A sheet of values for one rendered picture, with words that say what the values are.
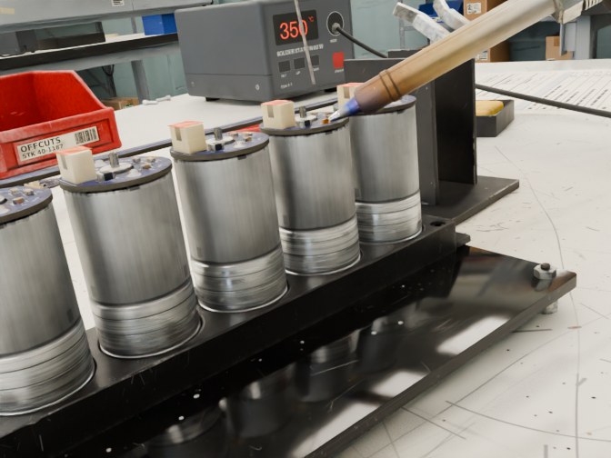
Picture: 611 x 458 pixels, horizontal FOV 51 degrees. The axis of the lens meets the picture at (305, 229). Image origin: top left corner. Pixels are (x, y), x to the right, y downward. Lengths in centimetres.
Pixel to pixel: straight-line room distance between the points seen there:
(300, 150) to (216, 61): 50
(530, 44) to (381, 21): 121
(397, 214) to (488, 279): 3
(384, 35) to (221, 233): 525
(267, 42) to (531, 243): 40
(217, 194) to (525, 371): 9
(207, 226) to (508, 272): 9
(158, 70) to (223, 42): 527
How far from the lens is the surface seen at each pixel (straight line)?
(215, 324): 16
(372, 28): 545
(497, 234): 26
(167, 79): 598
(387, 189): 19
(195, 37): 69
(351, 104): 17
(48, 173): 16
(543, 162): 36
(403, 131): 19
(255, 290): 16
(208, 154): 15
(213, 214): 16
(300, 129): 17
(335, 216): 18
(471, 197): 29
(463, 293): 19
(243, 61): 63
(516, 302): 18
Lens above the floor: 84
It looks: 20 degrees down
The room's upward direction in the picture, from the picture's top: 7 degrees counter-clockwise
